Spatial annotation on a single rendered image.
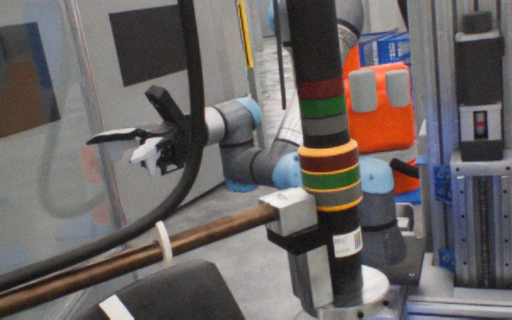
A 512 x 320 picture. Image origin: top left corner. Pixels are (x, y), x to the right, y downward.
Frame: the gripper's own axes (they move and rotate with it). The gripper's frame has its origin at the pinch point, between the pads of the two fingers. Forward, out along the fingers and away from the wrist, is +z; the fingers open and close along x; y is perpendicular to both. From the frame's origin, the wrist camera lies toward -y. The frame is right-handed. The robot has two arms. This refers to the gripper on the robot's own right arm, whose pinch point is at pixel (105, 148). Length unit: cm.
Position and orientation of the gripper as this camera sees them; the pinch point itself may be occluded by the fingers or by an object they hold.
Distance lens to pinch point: 102.0
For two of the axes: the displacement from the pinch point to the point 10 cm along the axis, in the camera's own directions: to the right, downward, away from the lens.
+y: 0.5, 9.3, 3.7
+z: -7.2, 2.9, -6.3
